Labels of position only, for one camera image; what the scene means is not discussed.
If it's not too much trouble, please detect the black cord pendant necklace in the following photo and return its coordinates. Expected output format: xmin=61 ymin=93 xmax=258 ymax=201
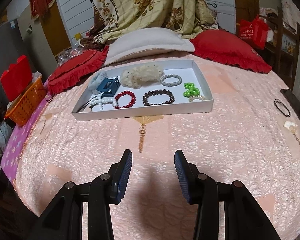
xmin=77 ymin=96 xmax=101 ymax=113

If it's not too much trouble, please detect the white pearl bead necklace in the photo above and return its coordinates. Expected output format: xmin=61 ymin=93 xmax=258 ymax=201
xmin=88 ymin=96 xmax=119 ymax=112

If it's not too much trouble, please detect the gold clear bead bracelet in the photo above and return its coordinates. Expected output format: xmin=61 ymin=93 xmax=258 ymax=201
xmin=188 ymin=94 xmax=208 ymax=103

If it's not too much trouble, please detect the red bead bracelet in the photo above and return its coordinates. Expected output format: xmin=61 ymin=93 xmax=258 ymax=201
xmin=112 ymin=90 xmax=137 ymax=110

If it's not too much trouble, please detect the dark brown bead bracelet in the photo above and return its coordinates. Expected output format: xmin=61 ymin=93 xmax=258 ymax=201
xmin=142 ymin=89 xmax=176 ymax=106

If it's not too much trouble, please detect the green bead bracelet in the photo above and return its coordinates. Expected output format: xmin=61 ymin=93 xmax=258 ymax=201
xmin=182 ymin=81 xmax=201 ymax=98

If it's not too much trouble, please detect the blue hair claw clip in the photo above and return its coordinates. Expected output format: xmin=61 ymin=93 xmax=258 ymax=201
xmin=97 ymin=77 xmax=121 ymax=98

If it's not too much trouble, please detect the light blue fluffy scrunchie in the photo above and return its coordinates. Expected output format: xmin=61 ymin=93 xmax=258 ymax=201
xmin=88 ymin=70 xmax=108 ymax=94

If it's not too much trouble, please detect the silver rhinestone bracelet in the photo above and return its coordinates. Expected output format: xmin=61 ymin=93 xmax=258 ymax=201
xmin=160 ymin=74 xmax=183 ymax=87

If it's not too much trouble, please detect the cream lace scrunchie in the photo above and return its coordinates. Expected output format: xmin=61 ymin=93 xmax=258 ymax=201
xmin=120 ymin=64 xmax=164 ymax=89

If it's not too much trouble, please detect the white shallow tray box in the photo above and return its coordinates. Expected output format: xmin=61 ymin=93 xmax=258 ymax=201
xmin=72 ymin=59 xmax=213 ymax=121

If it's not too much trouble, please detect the purple floral bedsheet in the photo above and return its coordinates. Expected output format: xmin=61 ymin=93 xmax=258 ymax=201
xmin=0 ymin=92 xmax=52 ymax=184

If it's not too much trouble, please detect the orange plastic basket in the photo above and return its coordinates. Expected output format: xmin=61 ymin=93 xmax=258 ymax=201
xmin=4 ymin=77 xmax=47 ymax=127

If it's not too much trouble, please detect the red ruffled pillow left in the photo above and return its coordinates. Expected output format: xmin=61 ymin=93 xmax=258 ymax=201
xmin=47 ymin=46 xmax=109 ymax=96

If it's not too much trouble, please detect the red ruffled pillow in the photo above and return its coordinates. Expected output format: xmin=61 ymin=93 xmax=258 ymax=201
xmin=190 ymin=30 xmax=272 ymax=74
xmin=47 ymin=46 xmax=109 ymax=96

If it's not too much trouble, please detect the red box in basket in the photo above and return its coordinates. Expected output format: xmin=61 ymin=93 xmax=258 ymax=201
xmin=0 ymin=55 xmax=32 ymax=102

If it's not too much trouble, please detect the red ruffled pillow right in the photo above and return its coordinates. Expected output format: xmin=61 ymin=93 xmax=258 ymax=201
xmin=190 ymin=30 xmax=272 ymax=74

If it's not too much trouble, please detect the beige pillow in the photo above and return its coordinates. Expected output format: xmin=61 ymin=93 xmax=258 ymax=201
xmin=104 ymin=27 xmax=194 ymax=66

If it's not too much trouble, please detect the red shopping bag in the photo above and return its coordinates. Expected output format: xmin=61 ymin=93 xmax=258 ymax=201
xmin=237 ymin=15 xmax=269 ymax=50

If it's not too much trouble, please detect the wooden chair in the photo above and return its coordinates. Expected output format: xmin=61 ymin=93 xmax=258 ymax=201
xmin=258 ymin=6 xmax=300 ymax=91

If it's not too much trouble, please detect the grey refrigerator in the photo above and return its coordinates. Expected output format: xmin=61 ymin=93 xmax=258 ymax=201
xmin=0 ymin=19 xmax=29 ymax=103

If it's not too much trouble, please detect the floral beige quilt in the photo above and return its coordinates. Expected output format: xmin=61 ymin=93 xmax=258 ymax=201
xmin=78 ymin=0 xmax=219 ymax=50

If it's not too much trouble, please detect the black hair tie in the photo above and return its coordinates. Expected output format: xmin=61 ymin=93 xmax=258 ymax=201
xmin=273 ymin=98 xmax=292 ymax=118

